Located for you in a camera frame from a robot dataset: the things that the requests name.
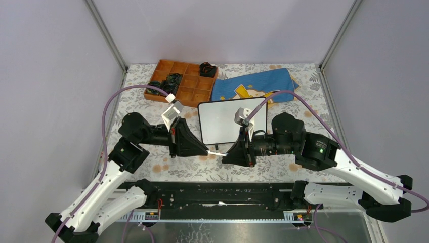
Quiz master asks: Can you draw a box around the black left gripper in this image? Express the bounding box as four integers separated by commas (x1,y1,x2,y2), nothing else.
138,116,209,158

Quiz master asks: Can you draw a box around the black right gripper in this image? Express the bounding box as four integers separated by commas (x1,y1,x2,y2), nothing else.
222,125,296,167

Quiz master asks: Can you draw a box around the white whiteboard marker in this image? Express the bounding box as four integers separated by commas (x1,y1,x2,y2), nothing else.
207,150,228,157

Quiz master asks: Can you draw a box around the black framed whiteboard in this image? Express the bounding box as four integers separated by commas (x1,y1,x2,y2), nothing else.
197,97,265,145

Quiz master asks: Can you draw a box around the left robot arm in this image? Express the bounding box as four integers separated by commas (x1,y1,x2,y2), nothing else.
45,112,209,242

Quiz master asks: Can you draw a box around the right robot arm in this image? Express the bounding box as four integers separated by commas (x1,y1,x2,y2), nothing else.
222,112,412,223

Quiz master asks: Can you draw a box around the wooden compartment tray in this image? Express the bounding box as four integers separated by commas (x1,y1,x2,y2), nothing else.
148,59,218,108

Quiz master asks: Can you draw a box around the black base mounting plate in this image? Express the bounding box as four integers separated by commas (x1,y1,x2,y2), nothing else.
138,182,316,213

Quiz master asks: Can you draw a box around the blue cartoon cloth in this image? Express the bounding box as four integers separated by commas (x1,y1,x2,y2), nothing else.
211,68,299,101

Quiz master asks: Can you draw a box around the floral tablecloth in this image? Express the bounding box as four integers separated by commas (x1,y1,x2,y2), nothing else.
107,64,340,182

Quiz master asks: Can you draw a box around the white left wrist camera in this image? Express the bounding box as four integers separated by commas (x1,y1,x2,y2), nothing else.
161,94,184,131

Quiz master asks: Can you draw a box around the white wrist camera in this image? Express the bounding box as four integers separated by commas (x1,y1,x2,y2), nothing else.
234,107,254,141
161,94,184,131

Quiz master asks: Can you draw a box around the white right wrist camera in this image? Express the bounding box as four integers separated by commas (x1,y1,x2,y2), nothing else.
234,107,254,141

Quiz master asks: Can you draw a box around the black coiled cable front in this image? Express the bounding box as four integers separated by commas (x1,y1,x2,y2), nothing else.
159,81,179,97

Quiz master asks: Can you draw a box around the black coiled cable left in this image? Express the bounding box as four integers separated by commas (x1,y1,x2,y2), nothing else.
146,81,161,96

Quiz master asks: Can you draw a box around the black coiled cable far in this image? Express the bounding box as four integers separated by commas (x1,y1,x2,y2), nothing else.
199,62,218,78

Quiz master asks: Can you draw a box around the slotted cable duct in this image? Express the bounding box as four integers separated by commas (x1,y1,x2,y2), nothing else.
118,208,313,224

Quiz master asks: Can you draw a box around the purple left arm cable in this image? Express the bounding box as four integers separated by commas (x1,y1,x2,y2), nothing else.
50,85,170,243

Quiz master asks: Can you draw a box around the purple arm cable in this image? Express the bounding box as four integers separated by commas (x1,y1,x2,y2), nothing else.
50,85,170,243
245,90,429,214

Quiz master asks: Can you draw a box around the left aluminium frame post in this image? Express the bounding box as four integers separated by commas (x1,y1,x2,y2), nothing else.
83,0,128,72

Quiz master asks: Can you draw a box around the aluminium frame post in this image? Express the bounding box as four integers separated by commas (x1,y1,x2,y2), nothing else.
319,0,363,71
83,0,128,72

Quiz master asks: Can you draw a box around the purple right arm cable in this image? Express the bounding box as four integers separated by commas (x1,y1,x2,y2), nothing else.
245,90,429,214

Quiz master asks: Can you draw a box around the right aluminium frame post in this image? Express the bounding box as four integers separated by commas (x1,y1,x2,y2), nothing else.
319,0,363,71

